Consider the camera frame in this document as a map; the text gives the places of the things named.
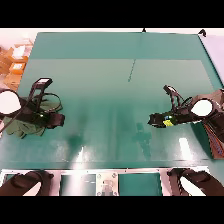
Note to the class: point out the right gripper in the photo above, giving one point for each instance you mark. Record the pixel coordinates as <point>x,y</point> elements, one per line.
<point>160,119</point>

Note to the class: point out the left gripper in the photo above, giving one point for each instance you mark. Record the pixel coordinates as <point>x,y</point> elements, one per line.
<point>52,120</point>

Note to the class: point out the green T-shirt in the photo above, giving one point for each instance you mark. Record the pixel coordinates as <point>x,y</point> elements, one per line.
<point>19,128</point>

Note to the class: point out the brown garment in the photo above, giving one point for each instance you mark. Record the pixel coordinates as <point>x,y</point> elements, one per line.
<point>216,140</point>

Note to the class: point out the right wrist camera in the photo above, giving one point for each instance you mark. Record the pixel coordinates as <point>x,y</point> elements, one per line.
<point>170,90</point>

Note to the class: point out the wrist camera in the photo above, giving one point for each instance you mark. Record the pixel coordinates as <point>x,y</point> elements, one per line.
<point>170,90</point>
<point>43,81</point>

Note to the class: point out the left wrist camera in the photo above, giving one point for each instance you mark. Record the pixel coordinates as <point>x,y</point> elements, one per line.
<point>43,81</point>

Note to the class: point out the silver frame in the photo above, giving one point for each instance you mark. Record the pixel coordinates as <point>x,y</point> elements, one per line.
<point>106,183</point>

